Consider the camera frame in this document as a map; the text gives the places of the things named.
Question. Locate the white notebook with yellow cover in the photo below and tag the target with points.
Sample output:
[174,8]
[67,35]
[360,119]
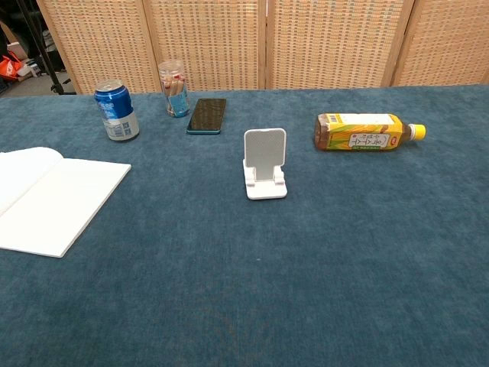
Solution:
[57,202]

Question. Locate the white folding phone stand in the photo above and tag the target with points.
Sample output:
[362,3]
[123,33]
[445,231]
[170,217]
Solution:
[265,160]

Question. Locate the black smartphone with teal edge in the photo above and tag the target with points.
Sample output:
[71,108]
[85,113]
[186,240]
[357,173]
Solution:
[206,115]

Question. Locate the blue table cloth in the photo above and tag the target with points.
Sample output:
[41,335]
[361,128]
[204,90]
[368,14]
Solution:
[267,267]

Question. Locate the clear jar of sticks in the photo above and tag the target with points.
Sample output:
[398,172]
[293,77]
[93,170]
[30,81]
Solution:
[174,95]

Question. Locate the yellow capped tea bottle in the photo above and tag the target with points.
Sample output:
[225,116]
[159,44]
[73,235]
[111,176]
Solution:
[359,132]

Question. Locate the woven rattan folding screen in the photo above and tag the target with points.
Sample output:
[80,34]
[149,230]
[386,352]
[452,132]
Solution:
[267,42]

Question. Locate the blue and white drink can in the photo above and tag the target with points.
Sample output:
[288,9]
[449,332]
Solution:
[116,114]

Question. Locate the black tripod stand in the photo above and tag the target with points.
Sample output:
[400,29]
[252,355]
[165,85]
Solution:
[42,49]

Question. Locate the orange bag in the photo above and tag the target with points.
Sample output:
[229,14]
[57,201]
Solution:
[9,67]

